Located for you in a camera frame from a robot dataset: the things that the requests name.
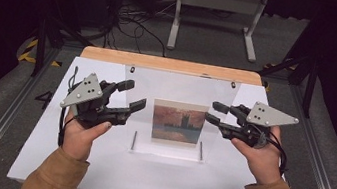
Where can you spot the white metal desk stand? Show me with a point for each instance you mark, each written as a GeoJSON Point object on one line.
{"type": "Point", "coordinates": [175, 24]}

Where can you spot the person's right hand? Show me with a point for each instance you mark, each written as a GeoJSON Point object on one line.
{"type": "Point", "coordinates": [262, 162]}

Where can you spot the black metal stand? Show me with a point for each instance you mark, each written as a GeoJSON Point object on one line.
{"type": "Point", "coordinates": [309, 88]}
{"type": "Point", "coordinates": [40, 48]}

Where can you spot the person's left hand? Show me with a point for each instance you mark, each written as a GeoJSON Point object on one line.
{"type": "Point", "coordinates": [82, 139]}

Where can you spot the painting print card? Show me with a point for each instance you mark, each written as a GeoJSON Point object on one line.
{"type": "Point", "coordinates": [179, 123]}

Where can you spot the yellow black hazard tape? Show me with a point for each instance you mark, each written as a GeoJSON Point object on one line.
{"type": "Point", "coordinates": [280, 64]}
{"type": "Point", "coordinates": [29, 53]}

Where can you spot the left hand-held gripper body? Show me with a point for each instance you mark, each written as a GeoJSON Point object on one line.
{"type": "Point", "coordinates": [87, 92]}

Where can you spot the clear acrylic photo frame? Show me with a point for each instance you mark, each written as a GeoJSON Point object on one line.
{"type": "Point", "coordinates": [177, 89]}

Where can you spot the wooden table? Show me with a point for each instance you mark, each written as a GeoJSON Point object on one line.
{"type": "Point", "coordinates": [161, 63]}

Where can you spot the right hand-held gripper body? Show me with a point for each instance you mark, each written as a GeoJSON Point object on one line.
{"type": "Point", "coordinates": [267, 117]}

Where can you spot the white board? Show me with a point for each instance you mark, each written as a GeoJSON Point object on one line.
{"type": "Point", "coordinates": [144, 175]}

